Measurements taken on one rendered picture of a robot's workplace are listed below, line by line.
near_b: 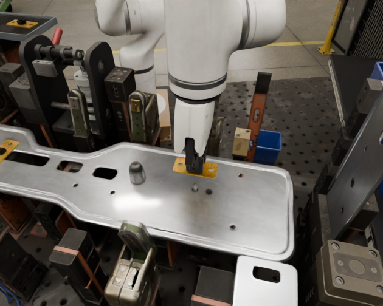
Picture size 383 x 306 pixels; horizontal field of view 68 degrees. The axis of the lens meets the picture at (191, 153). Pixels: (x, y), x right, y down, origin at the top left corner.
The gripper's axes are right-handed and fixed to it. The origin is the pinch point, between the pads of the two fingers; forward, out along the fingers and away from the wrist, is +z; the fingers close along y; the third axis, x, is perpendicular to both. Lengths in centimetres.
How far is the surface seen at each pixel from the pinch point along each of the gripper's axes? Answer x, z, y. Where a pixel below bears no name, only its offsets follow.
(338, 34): 89, 84, -290
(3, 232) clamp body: -38.2, 16.2, 15.1
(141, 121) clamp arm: -16.7, 5.1, -14.3
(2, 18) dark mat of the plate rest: -67, -7, -37
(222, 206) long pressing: 6.2, 9.2, 2.9
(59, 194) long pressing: -27.0, 9.2, 7.6
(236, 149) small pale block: 6.8, 6.2, -10.9
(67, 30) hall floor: -234, 109, -291
